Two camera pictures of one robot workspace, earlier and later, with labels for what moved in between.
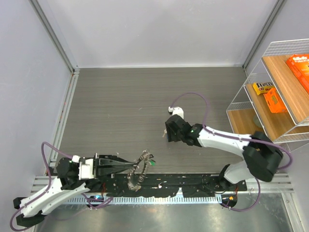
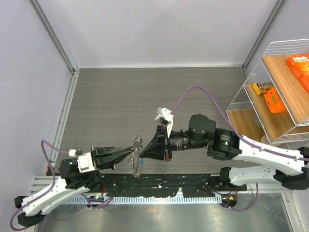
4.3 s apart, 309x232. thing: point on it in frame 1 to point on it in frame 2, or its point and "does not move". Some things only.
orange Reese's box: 274,102 does not move
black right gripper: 171,136 to 155,149
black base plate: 203,184 does not move
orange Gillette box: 298,64 does not move
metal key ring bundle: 132,186 to 134,157
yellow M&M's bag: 263,87 does not move
